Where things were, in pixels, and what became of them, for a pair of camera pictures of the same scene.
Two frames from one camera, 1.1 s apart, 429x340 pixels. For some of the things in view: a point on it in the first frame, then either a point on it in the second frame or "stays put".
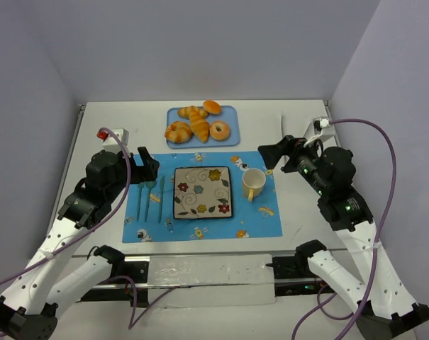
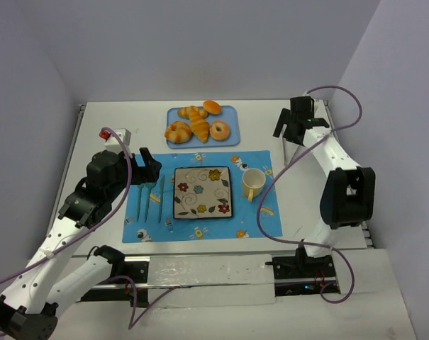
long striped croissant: [198, 125] stays put
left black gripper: [138, 168] stays put
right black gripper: [287, 154] → [293, 118]
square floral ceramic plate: [202, 192] stays put
